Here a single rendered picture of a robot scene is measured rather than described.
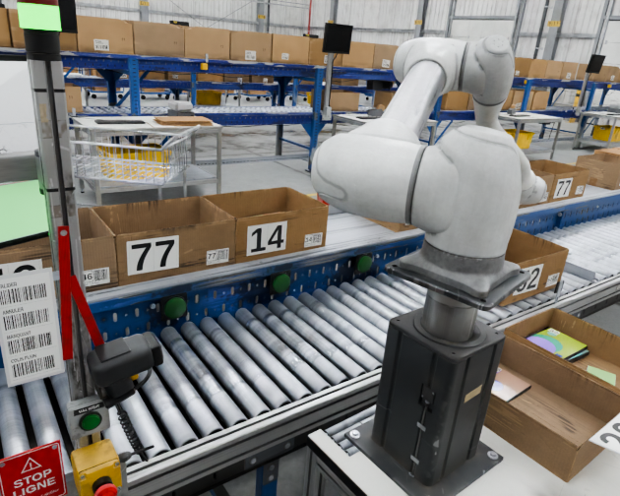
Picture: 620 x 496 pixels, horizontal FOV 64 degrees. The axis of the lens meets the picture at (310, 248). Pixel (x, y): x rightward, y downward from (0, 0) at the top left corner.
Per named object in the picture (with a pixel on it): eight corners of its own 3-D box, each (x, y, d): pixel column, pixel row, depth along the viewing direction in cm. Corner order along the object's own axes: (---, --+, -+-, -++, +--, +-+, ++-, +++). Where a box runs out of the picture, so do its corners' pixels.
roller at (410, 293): (485, 331, 173) (478, 342, 173) (383, 273, 212) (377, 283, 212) (479, 327, 170) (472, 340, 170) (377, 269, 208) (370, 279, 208)
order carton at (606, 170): (613, 191, 324) (622, 165, 318) (570, 180, 346) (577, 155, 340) (641, 185, 346) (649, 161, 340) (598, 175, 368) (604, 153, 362)
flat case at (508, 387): (530, 389, 140) (531, 385, 139) (491, 414, 129) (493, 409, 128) (488, 365, 149) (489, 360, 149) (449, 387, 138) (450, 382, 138)
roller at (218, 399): (233, 443, 120) (233, 426, 118) (158, 339, 159) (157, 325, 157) (251, 435, 123) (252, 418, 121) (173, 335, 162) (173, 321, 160)
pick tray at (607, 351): (625, 430, 127) (638, 399, 124) (496, 354, 156) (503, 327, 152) (670, 395, 143) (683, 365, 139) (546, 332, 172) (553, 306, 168)
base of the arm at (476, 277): (527, 267, 103) (534, 241, 101) (482, 300, 87) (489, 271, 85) (448, 240, 114) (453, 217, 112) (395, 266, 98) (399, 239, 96)
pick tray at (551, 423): (567, 484, 109) (580, 449, 106) (430, 389, 137) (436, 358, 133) (622, 434, 126) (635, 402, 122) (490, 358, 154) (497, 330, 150)
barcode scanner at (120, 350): (171, 387, 92) (161, 341, 88) (105, 415, 86) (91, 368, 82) (158, 368, 97) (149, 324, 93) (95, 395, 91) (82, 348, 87)
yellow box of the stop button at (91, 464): (84, 513, 88) (80, 482, 85) (73, 479, 94) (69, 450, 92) (164, 478, 96) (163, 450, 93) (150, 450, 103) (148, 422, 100)
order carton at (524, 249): (502, 306, 187) (512, 265, 181) (442, 276, 209) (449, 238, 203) (559, 286, 208) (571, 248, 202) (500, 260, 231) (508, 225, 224)
